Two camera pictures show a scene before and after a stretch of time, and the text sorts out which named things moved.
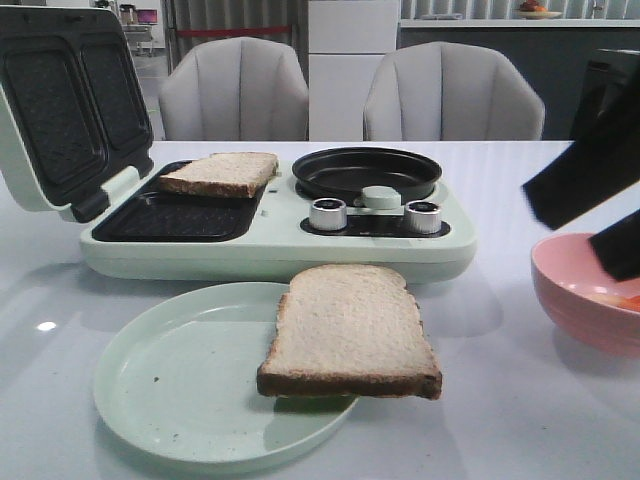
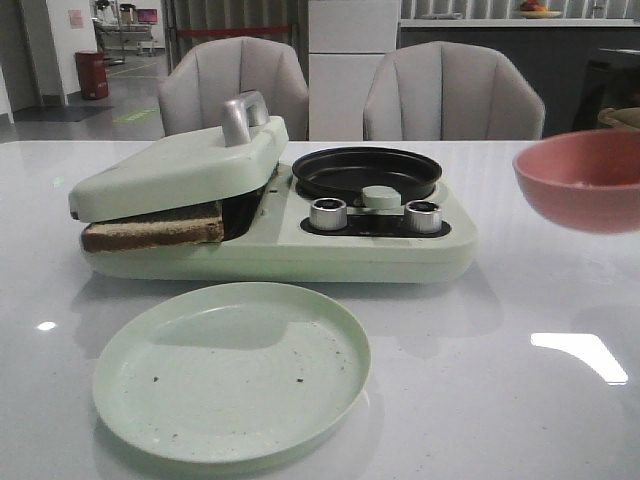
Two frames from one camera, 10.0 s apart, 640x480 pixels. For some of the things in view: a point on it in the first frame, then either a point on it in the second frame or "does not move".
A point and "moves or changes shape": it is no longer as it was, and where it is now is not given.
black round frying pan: (344, 173) does not move
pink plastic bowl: (573, 283) moves or changes shape
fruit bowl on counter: (531, 10) does not move
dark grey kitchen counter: (553, 54) does not move
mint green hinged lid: (75, 121) → (189, 171)
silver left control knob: (328, 214) does not move
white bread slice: (228, 174) → (97, 237)
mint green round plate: (180, 375) does not move
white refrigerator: (347, 41) does not move
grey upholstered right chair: (452, 91) does not move
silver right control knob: (424, 217) does not move
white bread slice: (349, 330) → (211, 211)
